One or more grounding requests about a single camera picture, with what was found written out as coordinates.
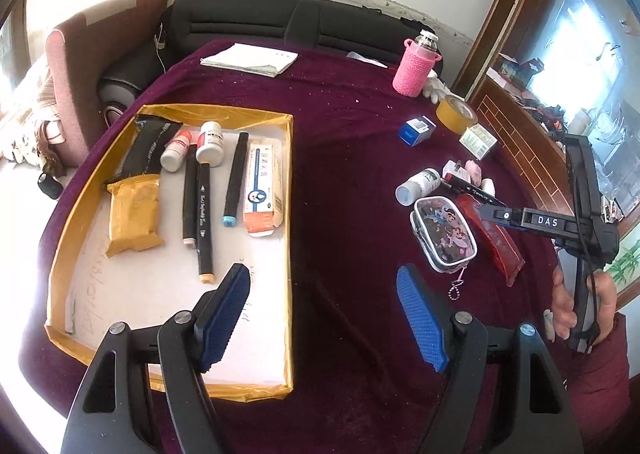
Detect white paper sheet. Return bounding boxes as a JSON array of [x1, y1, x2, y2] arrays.
[[346, 51, 389, 69]]

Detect maroon armchair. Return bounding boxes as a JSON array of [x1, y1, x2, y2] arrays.
[[44, 0, 169, 170]]

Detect yellow cardboard box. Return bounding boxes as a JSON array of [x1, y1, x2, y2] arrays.
[[45, 104, 295, 403]]

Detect black foil packet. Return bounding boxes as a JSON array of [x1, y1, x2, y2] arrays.
[[117, 114, 184, 181]]

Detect small white bottle red cap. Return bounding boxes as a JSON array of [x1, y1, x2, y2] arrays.
[[159, 129, 194, 173]]

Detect small black object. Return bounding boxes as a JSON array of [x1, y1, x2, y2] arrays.
[[38, 172, 64, 199]]

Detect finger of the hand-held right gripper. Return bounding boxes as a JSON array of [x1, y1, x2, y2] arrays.
[[479, 204, 524, 231]]

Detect white bottle red label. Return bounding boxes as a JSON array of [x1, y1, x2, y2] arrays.
[[195, 121, 225, 169]]

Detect white cable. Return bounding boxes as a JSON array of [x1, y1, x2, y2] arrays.
[[153, 23, 169, 76]]

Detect black marker blue tip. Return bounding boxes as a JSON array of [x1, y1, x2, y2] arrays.
[[222, 132, 250, 229]]

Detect person's right forearm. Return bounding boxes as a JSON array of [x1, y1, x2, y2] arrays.
[[565, 314, 632, 437]]

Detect white paper stack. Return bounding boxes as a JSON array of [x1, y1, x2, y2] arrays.
[[199, 43, 300, 79]]

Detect yellow foil packet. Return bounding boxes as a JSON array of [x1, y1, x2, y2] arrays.
[[103, 173, 165, 259]]

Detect blue and white box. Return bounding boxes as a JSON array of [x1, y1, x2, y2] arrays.
[[398, 116, 437, 148]]

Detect black marker beige tip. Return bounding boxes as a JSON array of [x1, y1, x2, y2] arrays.
[[182, 144, 199, 250]]

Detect patterned blanket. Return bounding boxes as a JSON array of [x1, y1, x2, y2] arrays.
[[0, 59, 66, 166]]

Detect white gloves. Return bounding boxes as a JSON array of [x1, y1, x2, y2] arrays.
[[422, 73, 454, 103]]

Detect white cardboard box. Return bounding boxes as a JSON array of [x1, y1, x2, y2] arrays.
[[459, 123, 498, 158]]

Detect black marker red cap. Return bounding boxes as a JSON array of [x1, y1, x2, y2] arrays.
[[443, 172, 497, 200]]

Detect black marker orange tip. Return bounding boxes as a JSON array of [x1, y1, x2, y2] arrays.
[[196, 162, 216, 285]]

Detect pink knitted sleeve bottle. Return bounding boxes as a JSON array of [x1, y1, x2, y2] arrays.
[[392, 29, 444, 98]]

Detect black sofa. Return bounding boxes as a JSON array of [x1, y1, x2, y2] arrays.
[[97, 0, 442, 125]]

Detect red foil packet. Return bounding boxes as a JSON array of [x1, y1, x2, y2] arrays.
[[454, 194, 526, 288]]

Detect purple tablecloth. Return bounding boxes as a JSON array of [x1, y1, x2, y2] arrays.
[[17, 38, 632, 454]]

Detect yellow tape roll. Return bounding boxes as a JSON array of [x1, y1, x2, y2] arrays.
[[435, 94, 480, 135]]

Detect orange and white medicine box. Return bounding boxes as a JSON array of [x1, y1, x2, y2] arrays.
[[243, 141, 285, 238]]

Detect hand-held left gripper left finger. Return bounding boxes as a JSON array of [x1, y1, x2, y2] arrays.
[[60, 263, 251, 454]]

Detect clear cartoon print pouch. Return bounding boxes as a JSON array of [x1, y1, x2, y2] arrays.
[[409, 195, 479, 303]]

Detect white bottle green label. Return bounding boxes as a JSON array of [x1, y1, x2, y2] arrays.
[[395, 167, 442, 207]]

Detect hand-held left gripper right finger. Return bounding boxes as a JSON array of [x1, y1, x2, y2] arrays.
[[396, 264, 586, 454]]

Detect person's right hand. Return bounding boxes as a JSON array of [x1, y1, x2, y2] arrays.
[[550, 266, 619, 349]]

